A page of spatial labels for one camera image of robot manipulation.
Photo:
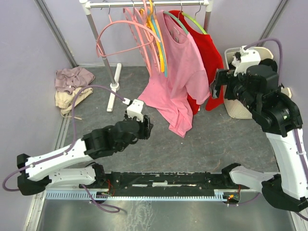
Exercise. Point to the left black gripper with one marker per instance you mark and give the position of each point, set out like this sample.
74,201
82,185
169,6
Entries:
146,127

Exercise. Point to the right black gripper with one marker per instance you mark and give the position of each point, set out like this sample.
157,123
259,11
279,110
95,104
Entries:
223,77

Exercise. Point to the pink t shirt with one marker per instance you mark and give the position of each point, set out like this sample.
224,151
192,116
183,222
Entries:
186,76

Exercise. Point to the teal wavy hanger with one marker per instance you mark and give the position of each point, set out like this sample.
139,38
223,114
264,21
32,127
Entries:
177,21

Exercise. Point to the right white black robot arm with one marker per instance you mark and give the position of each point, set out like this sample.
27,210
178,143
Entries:
287,190

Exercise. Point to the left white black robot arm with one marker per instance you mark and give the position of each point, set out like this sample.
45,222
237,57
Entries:
102,142

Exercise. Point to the red t shirt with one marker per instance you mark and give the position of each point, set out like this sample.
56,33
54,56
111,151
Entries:
210,57

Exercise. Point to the lime green hanger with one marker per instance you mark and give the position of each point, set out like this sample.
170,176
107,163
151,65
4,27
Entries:
193,19

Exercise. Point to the pink hanger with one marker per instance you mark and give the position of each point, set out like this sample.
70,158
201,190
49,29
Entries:
146,42
149,35

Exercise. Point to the yellow hanger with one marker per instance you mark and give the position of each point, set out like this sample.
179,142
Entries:
143,12

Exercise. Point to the light blue hanger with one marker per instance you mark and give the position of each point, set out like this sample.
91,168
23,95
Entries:
159,49

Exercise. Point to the cream laundry basket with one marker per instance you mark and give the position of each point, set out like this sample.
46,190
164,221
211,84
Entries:
235,108

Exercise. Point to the black garment in basket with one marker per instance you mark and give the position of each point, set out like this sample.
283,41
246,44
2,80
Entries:
269,63

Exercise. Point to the beige crumpled garment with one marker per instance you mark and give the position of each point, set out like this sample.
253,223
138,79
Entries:
64,100

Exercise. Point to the mauve crumpled garment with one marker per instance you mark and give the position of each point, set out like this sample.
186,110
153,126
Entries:
67,80

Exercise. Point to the white metal clothes rack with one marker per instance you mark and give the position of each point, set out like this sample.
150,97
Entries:
115,75

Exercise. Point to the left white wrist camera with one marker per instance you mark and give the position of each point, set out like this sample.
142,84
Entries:
134,109

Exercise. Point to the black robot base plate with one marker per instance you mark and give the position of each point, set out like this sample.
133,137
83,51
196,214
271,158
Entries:
164,184

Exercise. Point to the light blue cable duct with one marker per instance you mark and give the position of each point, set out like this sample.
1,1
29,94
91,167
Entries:
83,195

